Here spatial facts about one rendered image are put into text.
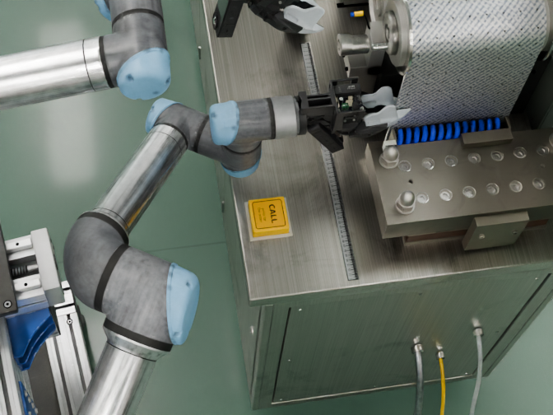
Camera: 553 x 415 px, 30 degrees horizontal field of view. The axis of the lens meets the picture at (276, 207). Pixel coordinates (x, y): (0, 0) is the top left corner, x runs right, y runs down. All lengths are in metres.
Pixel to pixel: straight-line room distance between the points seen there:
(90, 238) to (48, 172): 1.43
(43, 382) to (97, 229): 0.99
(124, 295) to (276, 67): 0.73
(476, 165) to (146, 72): 0.76
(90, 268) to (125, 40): 0.38
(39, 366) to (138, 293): 1.05
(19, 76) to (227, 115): 0.46
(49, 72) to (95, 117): 1.69
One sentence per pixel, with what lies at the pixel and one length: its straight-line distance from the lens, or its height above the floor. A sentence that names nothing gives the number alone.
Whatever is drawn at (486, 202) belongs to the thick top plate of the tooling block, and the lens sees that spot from 1.93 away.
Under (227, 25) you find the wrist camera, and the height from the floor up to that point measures 1.38.
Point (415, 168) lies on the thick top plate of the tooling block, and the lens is 1.93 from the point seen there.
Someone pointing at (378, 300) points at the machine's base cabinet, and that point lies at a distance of 2.06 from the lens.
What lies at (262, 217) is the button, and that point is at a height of 0.92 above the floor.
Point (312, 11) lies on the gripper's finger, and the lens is 1.63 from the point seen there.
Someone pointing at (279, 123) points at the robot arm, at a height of 1.14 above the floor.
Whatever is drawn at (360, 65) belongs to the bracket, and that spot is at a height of 1.14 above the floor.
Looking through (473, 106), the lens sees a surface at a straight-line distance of 1.96.
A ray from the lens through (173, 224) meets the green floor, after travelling 2.98.
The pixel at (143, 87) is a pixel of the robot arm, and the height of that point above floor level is 1.47.
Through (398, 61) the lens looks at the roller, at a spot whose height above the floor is 1.24.
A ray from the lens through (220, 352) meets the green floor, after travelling 2.84.
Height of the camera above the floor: 2.70
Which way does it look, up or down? 64 degrees down
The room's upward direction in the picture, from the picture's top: 7 degrees clockwise
